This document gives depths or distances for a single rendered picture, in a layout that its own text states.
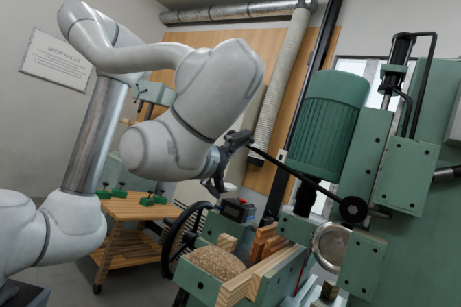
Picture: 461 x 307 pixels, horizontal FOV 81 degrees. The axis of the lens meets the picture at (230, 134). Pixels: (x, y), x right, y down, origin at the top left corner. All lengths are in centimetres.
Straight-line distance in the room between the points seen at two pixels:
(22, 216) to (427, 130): 98
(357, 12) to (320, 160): 197
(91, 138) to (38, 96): 254
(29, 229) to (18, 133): 264
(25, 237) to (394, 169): 88
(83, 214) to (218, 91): 64
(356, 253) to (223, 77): 45
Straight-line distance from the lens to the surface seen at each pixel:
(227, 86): 43
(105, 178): 304
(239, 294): 58
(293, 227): 86
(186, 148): 46
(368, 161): 79
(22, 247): 89
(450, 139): 71
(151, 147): 43
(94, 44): 78
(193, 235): 103
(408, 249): 76
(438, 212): 75
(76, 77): 353
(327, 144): 79
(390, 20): 252
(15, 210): 86
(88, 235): 98
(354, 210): 69
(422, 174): 67
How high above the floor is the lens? 117
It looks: 2 degrees up
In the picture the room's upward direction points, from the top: 17 degrees clockwise
